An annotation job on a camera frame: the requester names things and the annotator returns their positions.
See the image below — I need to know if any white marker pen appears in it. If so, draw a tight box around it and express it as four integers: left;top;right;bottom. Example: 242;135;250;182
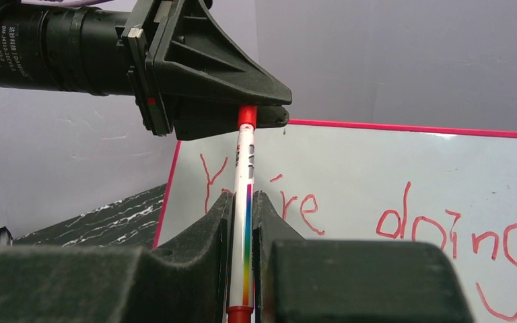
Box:
226;123;254;322

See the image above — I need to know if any pink framed whiteboard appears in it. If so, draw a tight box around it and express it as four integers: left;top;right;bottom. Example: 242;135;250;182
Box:
152;118;517;323

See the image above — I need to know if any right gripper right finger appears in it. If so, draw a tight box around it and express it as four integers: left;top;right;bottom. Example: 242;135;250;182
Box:
254;191;474;322

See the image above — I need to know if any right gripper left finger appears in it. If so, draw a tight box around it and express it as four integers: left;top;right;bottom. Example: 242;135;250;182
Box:
0;192;233;322

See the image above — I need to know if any red marker cap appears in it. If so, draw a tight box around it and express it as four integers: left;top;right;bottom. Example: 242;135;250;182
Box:
237;105;258;129

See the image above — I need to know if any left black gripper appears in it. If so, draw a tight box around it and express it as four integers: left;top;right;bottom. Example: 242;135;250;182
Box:
120;1;292;141

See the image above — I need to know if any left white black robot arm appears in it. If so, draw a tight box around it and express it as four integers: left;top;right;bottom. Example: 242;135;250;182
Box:
0;1;292;141

